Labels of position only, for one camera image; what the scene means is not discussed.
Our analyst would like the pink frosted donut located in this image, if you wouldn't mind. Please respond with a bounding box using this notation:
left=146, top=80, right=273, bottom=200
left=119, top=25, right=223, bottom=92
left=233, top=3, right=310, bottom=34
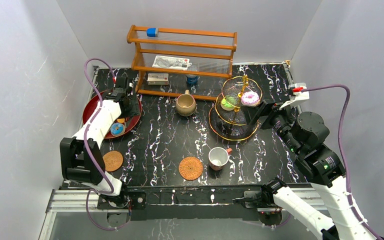
left=240, top=91, right=261, bottom=107

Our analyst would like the small white red box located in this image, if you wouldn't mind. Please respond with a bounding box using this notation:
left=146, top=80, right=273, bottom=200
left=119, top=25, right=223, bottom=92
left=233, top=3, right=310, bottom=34
left=146, top=73, right=169, bottom=85

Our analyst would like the pink floral mug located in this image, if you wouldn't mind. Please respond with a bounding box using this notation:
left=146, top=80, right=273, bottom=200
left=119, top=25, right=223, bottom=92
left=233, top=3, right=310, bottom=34
left=208, top=147, right=233, bottom=171

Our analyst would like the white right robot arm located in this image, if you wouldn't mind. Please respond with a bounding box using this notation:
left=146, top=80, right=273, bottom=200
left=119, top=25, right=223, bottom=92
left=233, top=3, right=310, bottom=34
left=241, top=102, right=380, bottom=240

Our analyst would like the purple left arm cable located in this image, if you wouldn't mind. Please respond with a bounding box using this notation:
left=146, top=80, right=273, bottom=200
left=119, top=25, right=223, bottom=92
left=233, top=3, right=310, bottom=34
left=83, top=58, right=132, bottom=232

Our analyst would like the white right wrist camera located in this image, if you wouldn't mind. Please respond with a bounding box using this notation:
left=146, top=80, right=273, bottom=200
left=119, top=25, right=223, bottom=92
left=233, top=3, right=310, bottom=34
left=279, top=82, right=310, bottom=110

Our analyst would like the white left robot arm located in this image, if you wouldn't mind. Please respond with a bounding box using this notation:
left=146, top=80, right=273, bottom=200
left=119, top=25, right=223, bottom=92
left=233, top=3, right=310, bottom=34
left=59, top=77, right=139, bottom=208

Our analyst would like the red round tray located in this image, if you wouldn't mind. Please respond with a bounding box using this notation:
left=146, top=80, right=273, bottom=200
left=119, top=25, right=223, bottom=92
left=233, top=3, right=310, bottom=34
left=82, top=95, right=143, bottom=139

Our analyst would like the woven rattan coaster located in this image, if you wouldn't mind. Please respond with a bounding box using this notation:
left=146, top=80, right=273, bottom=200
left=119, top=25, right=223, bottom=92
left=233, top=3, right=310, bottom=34
left=103, top=150, right=124, bottom=172
left=178, top=156, right=204, bottom=181

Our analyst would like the beige ceramic pitcher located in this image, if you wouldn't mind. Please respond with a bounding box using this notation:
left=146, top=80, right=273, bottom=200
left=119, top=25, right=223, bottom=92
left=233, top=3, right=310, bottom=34
left=175, top=89, right=197, bottom=117

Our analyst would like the three-tier glass gold stand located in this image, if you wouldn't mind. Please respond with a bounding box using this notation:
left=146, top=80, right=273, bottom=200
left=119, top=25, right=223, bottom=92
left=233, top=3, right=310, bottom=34
left=209, top=74, right=263, bottom=141

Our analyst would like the wooden shelf rack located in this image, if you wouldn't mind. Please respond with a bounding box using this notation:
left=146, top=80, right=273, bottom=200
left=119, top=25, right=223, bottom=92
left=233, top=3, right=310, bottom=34
left=126, top=24, right=238, bottom=97

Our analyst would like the green frosted donut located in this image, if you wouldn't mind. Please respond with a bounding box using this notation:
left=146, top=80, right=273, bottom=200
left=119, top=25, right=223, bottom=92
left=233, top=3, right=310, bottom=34
left=220, top=96, right=236, bottom=111

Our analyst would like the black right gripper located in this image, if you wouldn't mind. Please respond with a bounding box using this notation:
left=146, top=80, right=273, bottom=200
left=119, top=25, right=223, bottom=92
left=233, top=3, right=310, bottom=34
left=239, top=98, right=302, bottom=155

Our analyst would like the centre woven rattan coaster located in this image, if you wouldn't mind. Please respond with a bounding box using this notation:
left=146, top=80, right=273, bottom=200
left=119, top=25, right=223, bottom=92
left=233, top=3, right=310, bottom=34
left=178, top=156, right=204, bottom=181

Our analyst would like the white plastic packet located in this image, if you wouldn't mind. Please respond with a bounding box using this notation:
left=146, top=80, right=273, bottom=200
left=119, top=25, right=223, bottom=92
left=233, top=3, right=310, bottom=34
left=152, top=55, right=192, bottom=71

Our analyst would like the blue bottle cap jar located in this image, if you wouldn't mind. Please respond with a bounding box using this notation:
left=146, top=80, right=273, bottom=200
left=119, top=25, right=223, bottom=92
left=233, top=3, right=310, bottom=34
left=186, top=74, right=199, bottom=85

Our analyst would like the blue white eraser block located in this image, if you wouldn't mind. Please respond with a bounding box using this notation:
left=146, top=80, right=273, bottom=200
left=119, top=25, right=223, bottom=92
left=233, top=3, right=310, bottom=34
left=146, top=27, right=159, bottom=38

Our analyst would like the left woven rattan coaster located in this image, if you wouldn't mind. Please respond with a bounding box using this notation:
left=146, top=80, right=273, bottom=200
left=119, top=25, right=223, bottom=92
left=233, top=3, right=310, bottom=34
left=103, top=150, right=124, bottom=172

